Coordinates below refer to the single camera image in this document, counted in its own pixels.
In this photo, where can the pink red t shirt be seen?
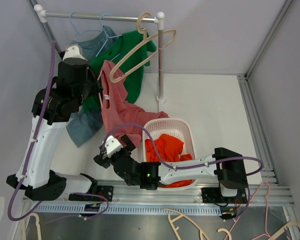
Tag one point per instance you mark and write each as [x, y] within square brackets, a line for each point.
[115, 109]

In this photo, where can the beige hanger on floor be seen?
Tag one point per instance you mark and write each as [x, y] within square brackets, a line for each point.
[179, 221]

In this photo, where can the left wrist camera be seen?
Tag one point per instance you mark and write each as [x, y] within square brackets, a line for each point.
[73, 51]

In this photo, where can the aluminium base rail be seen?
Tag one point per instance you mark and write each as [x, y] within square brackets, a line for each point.
[133, 200]

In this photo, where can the white perforated plastic basket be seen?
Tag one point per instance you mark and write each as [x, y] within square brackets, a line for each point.
[170, 126]

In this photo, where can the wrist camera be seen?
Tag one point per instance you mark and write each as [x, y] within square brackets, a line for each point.
[110, 146]
[73, 51]

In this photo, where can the beige floor hanger right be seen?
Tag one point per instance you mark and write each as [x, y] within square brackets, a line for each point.
[284, 228]

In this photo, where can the orange t shirt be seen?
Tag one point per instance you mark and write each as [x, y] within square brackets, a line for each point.
[169, 148]

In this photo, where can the pink floor hanger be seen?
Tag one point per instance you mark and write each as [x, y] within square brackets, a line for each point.
[250, 198]

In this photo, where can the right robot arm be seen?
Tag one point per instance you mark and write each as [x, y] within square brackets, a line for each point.
[224, 165]

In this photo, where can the grey blue t shirt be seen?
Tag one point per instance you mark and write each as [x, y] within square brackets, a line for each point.
[85, 125]

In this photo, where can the metal clothes rack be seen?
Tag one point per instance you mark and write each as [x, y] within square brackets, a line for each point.
[158, 20]

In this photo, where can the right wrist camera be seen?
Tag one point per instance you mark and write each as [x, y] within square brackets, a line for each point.
[110, 146]

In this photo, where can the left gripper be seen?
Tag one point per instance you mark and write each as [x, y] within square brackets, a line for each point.
[96, 88]

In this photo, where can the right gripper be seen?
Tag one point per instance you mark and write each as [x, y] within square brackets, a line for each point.
[106, 162]

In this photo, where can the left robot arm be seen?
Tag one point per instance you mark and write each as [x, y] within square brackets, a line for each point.
[52, 110]

